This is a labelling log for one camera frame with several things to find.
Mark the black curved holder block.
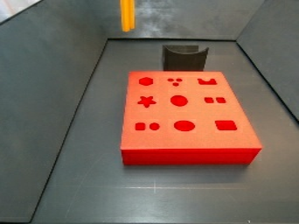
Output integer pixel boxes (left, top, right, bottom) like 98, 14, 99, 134
163, 45, 210, 71

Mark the yellow two-pronged peg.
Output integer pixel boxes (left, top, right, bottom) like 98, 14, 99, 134
119, 0, 137, 32

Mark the red shape-sorting board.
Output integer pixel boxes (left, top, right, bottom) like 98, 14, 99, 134
121, 71, 262, 165

